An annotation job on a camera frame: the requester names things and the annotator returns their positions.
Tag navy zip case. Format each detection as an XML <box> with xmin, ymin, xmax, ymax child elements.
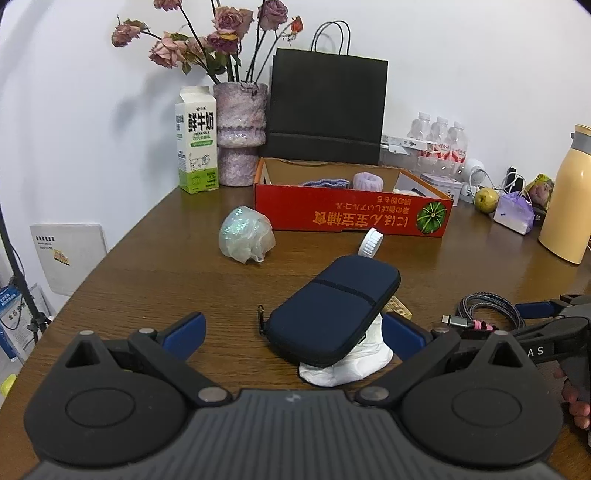
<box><xmin>256</xmin><ymin>256</ymin><xmax>402</xmax><ymax>368</ymax></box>

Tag small tan patterned packet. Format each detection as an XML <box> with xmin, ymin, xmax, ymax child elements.
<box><xmin>385</xmin><ymin>298</ymin><xmax>413</xmax><ymax>319</ymax></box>

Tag purple knit headband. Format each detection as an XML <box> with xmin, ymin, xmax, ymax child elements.
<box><xmin>353</xmin><ymin>172</ymin><xmax>386</xmax><ymax>191</ymax></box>

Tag black lamp stand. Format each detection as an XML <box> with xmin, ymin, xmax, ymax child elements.
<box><xmin>0</xmin><ymin>212</ymin><xmax>51</xmax><ymax>333</ymax></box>

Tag pale floral tin box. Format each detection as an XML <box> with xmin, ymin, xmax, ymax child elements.
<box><xmin>420</xmin><ymin>173</ymin><xmax>464</xmax><ymax>206</ymax></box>

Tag white ribbed bottle cap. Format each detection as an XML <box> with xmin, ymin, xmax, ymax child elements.
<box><xmin>358</xmin><ymin>228</ymin><xmax>384</xmax><ymax>259</ymax></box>

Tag flat white carton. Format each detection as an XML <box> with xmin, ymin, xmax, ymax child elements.
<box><xmin>381</xmin><ymin>134</ymin><xmax>437</xmax><ymax>155</ymax></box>

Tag small white fan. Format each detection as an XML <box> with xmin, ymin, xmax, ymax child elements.
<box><xmin>462</xmin><ymin>158</ymin><xmax>486</xmax><ymax>199</ymax></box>

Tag white and green milk carton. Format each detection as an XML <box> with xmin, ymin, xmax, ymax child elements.
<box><xmin>174</xmin><ymin>86</ymin><xmax>219</xmax><ymax>195</ymax></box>

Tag red cardboard box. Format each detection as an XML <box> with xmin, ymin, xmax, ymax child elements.
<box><xmin>253</xmin><ymin>157</ymin><xmax>454</xmax><ymax>238</ymax></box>

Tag blue printed bags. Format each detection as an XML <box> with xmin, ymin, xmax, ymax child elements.
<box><xmin>0</xmin><ymin>284</ymin><xmax>47</xmax><ymax>363</ymax></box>

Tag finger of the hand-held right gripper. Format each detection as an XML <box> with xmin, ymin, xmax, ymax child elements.
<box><xmin>515</xmin><ymin>294</ymin><xmax>591</xmax><ymax>320</ymax></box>
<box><xmin>503</xmin><ymin>318</ymin><xmax>564</xmax><ymax>346</ymax></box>

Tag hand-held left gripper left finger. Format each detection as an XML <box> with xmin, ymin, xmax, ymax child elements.
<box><xmin>65</xmin><ymin>312</ymin><xmax>232</xmax><ymax>409</ymax></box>

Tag white tissue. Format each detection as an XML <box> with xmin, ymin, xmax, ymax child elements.
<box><xmin>298</xmin><ymin>314</ymin><xmax>394</xmax><ymax>387</ymax></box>

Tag mottled pink vase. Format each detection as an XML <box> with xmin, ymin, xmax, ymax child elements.
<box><xmin>213</xmin><ymin>81</ymin><xmax>269</xmax><ymax>186</ymax></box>

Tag colourful snack packet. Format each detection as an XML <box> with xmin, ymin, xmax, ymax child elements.
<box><xmin>524</xmin><ymin>174</ymin><xmax>555</xmax><ymax>210</ymax></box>

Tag person's right hand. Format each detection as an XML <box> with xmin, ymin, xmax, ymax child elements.
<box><xmin>554</xmin><ymin>366</ymin><xmax>591</xmax><ymax>432</ymax></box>

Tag dried pink rose bouquet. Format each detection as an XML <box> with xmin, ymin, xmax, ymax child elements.
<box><xmin>112</xmin><ymin>0</ymin><xmax>304</xmax><ymax>85</ymax></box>

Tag green apple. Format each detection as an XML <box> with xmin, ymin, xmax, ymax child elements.
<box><xmin>475</xmin><ymin>187</ymin><xmax>500</xmax><ymax>213</ymax></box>

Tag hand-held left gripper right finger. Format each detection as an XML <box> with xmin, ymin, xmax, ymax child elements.
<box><xmin>355</xmin><ymin>311</ymin><xmax>536</xmax><ymax>409</ymax></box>

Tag yellow thermos jug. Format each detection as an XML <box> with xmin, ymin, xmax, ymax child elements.
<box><xmin>538</xmin><ymin>124</ymin><xmax>591</xmax><ymax>265</ymax></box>

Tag black paper bag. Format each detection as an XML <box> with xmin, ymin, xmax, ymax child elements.
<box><xmin>264</xmin><ymin>21</ymin><xmax>389</xmax><ymax>166</ymax></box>

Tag crumpled iridescent plastic bag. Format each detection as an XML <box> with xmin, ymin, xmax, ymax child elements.
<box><xmin>218</xmin><ymin>207</ymin><xmax>276</xmax><ymax>264</ymax></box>

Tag white board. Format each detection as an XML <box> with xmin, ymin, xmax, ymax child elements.
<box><xmin>30</xmin><ymin>223</ymin><xmax>108</xmax><ymax>297</ymax></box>

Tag purple tissue pack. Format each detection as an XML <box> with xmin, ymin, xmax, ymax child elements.
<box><xmin>493</xmin><ymin>190</ymin><xmax>535</xmax><ymax>236</ymax></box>

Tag grey braided cable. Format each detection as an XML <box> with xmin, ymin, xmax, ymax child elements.
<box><xmin>458</xmin><ymin>292</ymin><xmax>525</xmax><ymax>330</ymax></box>

